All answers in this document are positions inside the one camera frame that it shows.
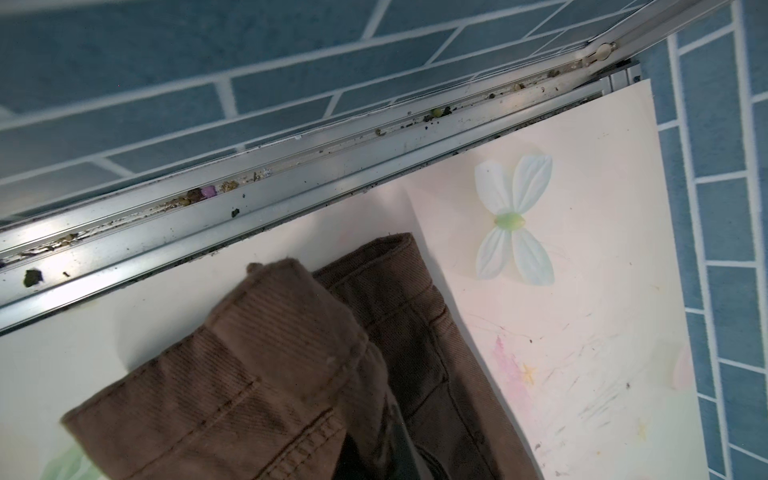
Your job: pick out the brown trousers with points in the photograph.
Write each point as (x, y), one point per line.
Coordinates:
(354, 371)

